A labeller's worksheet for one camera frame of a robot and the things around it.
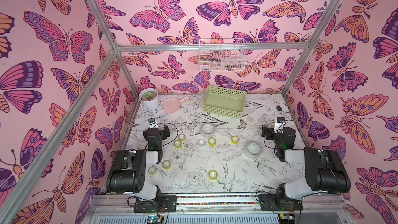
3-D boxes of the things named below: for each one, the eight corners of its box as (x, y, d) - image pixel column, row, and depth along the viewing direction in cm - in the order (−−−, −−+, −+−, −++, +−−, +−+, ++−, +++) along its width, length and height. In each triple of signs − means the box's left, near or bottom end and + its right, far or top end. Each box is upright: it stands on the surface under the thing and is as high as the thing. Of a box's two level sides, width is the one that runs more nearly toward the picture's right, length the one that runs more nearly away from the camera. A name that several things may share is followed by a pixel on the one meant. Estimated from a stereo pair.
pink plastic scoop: (160, 114, 112) (160, 112, 110) (164, 98, 122) (163, 96, 120) (187, 114, 111) (187, 112, 110) (188, 98, 121) (188, 96, 120)
